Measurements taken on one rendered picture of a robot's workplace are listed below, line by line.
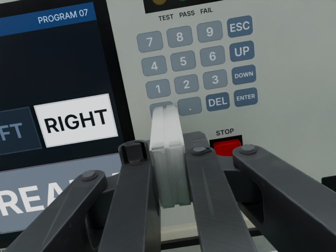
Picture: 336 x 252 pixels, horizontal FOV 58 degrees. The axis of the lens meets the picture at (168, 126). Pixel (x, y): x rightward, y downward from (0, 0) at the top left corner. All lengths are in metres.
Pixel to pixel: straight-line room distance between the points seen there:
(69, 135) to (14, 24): 0.08
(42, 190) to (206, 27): 0.16
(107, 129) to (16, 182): 0.08
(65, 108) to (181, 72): 0.08
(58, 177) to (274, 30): 0.18
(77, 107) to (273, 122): 0.13
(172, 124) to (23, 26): 0.11
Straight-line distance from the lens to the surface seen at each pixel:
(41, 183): 0.24
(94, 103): 0.21
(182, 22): 0.20
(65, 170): 0.23
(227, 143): 0.21
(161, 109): 0.18
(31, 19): 0.21
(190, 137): 0.15
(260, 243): 0.24
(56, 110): 0.21
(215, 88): 0.20
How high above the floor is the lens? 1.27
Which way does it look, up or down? 18 degrees down
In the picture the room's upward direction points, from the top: 10 degrees counter-clockwise
